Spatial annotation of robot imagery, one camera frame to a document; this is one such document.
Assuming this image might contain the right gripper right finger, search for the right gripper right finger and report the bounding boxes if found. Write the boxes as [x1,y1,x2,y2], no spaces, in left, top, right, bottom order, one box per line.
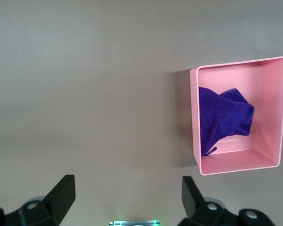
[182,176,274,226]

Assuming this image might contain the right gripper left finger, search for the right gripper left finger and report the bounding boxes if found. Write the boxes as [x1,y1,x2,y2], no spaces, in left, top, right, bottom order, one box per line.
[0,174,76,226]

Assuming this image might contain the purple cloth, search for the purple cloth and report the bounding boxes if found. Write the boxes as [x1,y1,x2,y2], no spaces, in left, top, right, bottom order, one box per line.
[198,86,255,157]

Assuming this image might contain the pink plastic bin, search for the pink plastic bin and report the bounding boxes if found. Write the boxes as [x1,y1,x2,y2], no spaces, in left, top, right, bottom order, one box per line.
[189,56,283,176]

